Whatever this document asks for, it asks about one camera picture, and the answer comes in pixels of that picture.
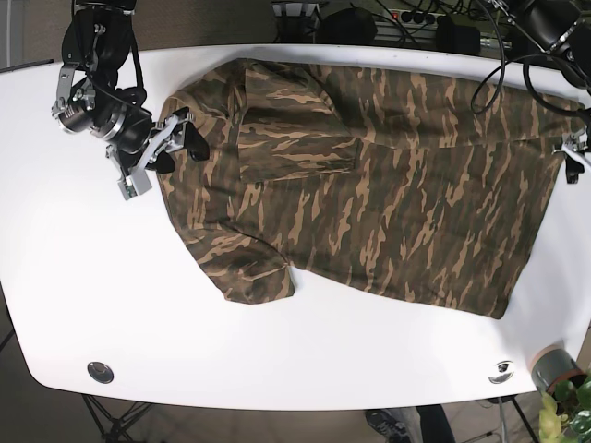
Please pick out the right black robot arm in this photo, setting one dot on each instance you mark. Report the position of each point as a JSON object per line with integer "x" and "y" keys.
{"x": 101, "y": 90}

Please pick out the grey plant pot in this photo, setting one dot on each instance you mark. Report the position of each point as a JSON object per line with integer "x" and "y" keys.
{"x": 552, "y": 365}

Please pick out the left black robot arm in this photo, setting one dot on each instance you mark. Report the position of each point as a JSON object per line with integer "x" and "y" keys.
{"x": 562, "y": 36}

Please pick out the camouflage pattern T-shirt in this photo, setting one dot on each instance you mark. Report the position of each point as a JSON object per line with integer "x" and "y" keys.
{"x": 381, "y": 180}

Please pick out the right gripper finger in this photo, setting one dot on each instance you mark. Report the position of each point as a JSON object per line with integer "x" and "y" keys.
{"x": 196, "y": 146}
{"x": 163, "y": 163}

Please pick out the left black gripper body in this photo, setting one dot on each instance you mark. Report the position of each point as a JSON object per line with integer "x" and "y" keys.
{"x": 575, "y": 146}

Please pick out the right silver table grommet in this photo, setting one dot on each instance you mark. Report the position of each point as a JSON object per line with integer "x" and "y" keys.
{"x": 502, "y": 372}

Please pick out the green potted plant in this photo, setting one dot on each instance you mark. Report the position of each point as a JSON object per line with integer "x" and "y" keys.
{"x": 565, "y": 415}

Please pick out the silver table grommet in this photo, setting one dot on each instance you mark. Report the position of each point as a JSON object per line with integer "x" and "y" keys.
{"x": 100, "y": 372}
{"x": 502, "y": 372}

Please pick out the left silver table grommet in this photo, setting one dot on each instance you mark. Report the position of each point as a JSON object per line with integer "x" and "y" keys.
{"x": 100, "y": 372}

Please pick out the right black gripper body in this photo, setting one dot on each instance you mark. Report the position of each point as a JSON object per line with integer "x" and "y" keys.
{"x": 133, "y": 167}

